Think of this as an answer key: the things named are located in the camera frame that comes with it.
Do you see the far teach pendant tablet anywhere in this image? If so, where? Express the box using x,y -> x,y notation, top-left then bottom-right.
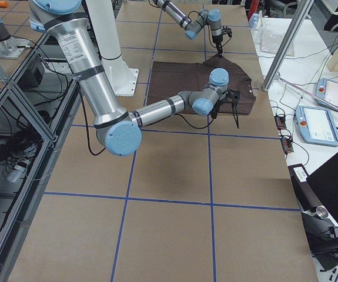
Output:
316,78 -> 338,106

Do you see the teach pendant tablet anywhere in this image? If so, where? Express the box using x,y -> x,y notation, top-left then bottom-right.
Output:
295,106 -> 338,147
316,78 -> 338,106

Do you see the aluminium frame post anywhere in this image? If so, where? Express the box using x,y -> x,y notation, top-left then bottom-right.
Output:
262,0 -> 314,92

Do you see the metal reacher grabber stick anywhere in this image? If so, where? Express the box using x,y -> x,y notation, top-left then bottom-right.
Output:
277,77 -> 338,112

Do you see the dark brown t-shirt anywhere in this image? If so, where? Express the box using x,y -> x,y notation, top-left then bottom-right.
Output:
146,55 -> 256,115

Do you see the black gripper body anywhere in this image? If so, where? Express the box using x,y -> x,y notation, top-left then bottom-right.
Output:
212,35 -> 223,49
210,98 -> 226,118

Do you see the clear plastic bag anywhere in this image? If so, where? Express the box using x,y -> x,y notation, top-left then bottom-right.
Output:
258,28 -> 286,54

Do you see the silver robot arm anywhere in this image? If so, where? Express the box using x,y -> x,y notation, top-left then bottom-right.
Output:
29,1 -> 229,156
148,0 -> 232,56

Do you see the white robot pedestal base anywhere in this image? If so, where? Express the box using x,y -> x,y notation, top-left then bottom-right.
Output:
86,0 -> 139,97

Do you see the near teach pendant tablet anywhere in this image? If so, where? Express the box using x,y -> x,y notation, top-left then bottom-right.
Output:
295,106 -> 338,147

